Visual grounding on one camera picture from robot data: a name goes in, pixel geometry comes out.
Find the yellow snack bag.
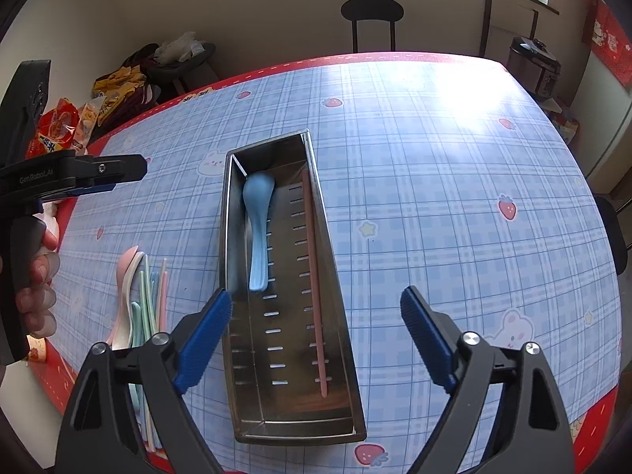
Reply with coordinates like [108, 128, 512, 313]
[93, 66, 149, 124]

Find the steel pressure cooker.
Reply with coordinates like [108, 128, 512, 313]
[508, 36, 562, 102]

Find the black round-back chair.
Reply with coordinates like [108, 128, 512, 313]
[340, 0, 406, 53]

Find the red snack bag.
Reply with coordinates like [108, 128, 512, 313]
[24, 98, 82, 159]

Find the light blue spoon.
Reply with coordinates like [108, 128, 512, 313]
[242, 170, 276, 292]

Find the white bowl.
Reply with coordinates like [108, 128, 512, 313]
[42, 205, 61, 248]

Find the white plastic bag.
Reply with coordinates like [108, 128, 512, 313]
[154, 31, 207, 64]

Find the stainless steel utensil tray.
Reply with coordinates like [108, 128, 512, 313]
[218, 128, 367, 448]

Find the blue plaid tablecloth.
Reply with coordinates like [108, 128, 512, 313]
[24, 52, 624, 474]

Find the dark red cloth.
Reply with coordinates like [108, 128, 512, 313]
[120, 43, 161, 109]

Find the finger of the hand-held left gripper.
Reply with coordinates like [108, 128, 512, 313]
[73, 153, 148, 185]
[64, 182, 117, 197]

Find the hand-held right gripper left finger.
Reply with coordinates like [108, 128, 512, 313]
[53, 288, 234, 474]

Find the green spoon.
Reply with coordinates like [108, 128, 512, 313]
[129, 301, 159, 435]

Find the orange white snack packet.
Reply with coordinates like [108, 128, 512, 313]
[73, 98, 110, 146]

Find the person's left hand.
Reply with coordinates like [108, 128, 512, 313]
[15, 229, 61, 340]

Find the white refrigerator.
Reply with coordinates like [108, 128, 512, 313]
[585, 52, 632, 198]

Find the colourful cardboard box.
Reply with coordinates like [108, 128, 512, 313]
[543, 98, 581, 146]

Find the pink spoon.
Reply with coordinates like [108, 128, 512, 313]
[113, 246, 146, 351]

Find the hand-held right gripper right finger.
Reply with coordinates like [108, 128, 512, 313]
[400, 285, 577, 474]

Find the beige chopstick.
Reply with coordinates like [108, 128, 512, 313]
[149, 261, 158, 334]

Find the pink chopstick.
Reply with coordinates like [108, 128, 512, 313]
[300, 170, 331, 398]

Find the dark wooden chair frame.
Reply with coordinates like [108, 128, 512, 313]
[480, 0, 540, 60]

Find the red wall poster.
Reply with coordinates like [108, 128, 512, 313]
[581, 0, 632, 87]

